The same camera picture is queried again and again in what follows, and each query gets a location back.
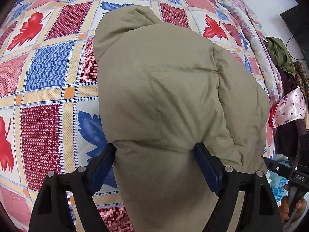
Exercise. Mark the pink satin floral pouch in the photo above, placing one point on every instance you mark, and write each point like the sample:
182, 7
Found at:
291, 108

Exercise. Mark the beige puffer jacket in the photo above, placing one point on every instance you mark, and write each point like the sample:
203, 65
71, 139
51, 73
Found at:
169, 89

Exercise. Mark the olive green cloth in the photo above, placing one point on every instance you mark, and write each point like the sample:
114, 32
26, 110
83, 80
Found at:
280, 53

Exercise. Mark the blue printed plastic bag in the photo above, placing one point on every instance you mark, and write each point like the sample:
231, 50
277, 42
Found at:
277, 188

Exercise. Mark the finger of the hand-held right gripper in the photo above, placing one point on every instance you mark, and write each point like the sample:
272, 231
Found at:
277, 166

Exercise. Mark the pink plaid floral quilt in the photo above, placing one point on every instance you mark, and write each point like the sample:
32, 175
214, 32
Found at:
260, 46

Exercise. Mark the person's right hand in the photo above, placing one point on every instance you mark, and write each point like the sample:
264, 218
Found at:
303, 206

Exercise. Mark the brown patterned cloth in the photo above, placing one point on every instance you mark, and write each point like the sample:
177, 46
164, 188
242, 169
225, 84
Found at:
303, 77

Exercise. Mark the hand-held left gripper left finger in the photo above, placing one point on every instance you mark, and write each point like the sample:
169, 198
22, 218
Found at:
101, 171

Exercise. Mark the leaf print checked bed sheet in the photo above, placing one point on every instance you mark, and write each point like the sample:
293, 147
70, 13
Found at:
48, 65

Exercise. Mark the dark maroon clothes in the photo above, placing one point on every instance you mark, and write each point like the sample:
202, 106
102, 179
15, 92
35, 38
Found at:
287, 135

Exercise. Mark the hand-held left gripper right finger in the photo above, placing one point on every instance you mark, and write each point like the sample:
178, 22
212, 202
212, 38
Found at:
207, 169

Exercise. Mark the black monitor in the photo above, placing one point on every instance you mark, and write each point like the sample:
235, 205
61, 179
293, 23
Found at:
298, 24

